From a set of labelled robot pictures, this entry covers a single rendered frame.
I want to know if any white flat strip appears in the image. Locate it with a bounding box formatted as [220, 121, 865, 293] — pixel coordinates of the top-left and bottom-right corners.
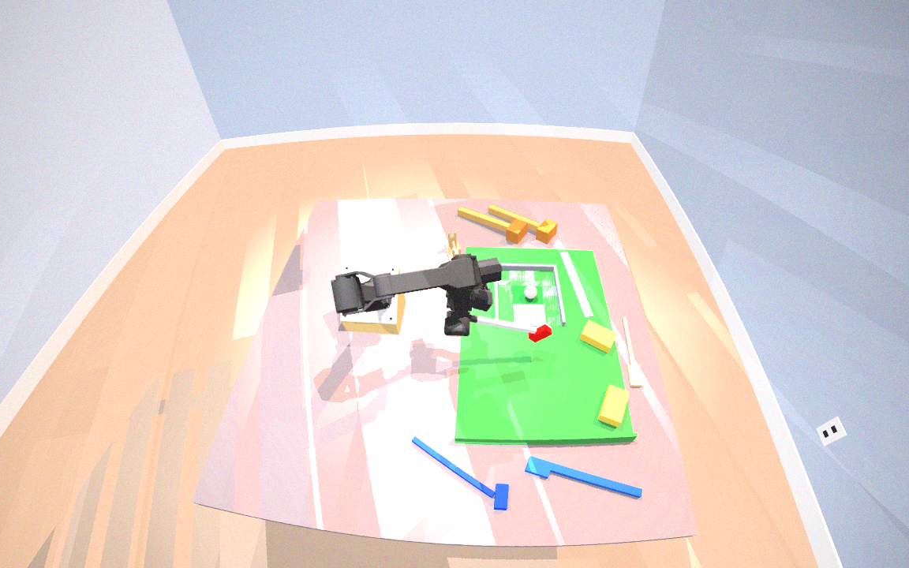
[559, 252, 593, 317]

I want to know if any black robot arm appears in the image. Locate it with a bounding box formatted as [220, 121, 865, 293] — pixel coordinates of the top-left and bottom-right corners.
[331, 253, 503, 316]

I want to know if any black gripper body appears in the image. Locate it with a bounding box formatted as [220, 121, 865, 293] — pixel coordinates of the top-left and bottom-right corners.
[444, 290, 470, 337]

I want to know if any green flat mat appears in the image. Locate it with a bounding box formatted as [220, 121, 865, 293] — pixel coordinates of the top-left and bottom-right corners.
[455, 247, 634, 436]

